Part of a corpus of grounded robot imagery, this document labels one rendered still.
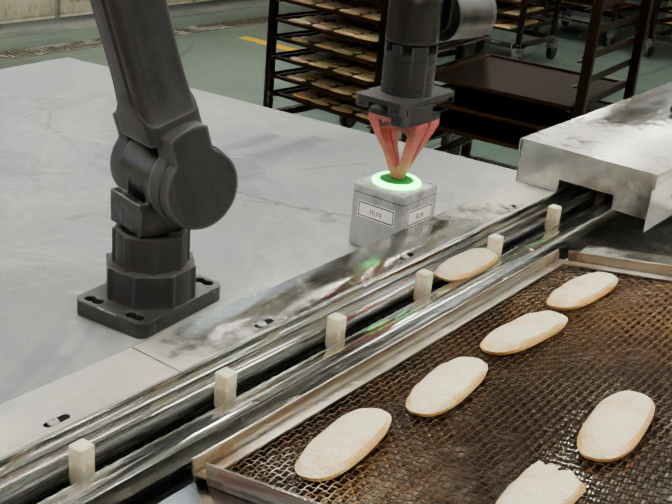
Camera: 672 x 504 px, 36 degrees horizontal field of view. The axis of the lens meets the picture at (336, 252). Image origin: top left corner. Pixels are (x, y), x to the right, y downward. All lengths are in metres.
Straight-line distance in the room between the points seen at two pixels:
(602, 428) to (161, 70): 0.48
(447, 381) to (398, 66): 0.46
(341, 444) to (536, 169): 0.73
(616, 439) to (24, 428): 0.40
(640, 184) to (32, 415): 0.77
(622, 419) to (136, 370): 0.37
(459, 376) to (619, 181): 0.58
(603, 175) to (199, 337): 0.60
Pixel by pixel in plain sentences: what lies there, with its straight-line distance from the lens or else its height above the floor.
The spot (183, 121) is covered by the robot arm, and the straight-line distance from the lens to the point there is 0.93.
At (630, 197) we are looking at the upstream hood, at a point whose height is 0.88.
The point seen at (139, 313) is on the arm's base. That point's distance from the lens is 0.97.
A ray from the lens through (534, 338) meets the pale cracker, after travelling 0.83.
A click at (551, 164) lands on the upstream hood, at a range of 1.31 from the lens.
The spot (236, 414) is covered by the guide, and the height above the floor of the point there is 0.86.
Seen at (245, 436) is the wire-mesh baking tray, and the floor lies 0.90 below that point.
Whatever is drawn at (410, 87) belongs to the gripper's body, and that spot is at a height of 1.01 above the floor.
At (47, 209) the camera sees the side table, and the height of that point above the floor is 0.82.
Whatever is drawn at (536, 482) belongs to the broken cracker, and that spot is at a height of 0.93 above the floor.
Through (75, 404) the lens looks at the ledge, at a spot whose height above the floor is 0.86.
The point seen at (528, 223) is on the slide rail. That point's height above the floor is 0.85.
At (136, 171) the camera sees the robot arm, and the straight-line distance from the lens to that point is 0.96.
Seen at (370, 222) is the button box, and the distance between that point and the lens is 1.16.
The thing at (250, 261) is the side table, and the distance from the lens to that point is 1.12.
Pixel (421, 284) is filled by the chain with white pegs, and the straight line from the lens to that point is 1.01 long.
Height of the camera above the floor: 1.27
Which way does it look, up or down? 23 degrees down
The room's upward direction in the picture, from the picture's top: 5 degrees clockwise
